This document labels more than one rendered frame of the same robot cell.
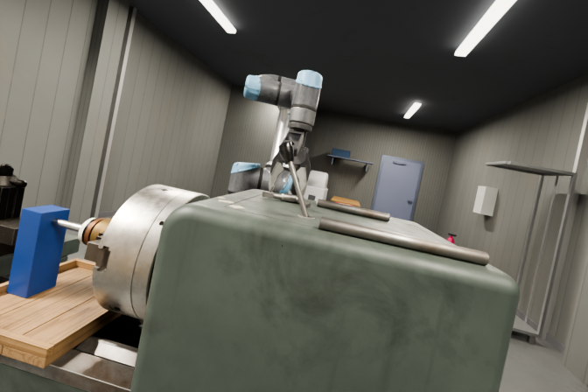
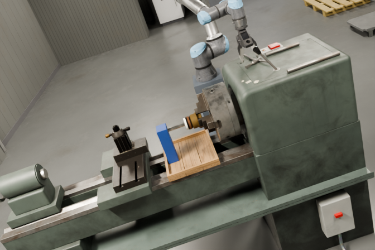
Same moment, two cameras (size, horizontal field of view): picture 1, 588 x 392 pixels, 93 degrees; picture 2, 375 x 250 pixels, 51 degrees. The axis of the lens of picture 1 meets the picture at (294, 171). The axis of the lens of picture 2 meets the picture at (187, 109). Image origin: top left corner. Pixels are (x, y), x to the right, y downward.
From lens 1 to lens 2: 1.59 m
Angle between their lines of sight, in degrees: 26
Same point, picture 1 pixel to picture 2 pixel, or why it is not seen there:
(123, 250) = (224, 117)
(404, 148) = not seen: outside the picture
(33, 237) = (168, 139)
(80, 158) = not seen: outside the picture
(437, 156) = not seen: outside the picture
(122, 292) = (231, 129)
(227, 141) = not seen: outside the picture
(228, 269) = (269, 100)
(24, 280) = (174, 155)
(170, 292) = (255, 116)
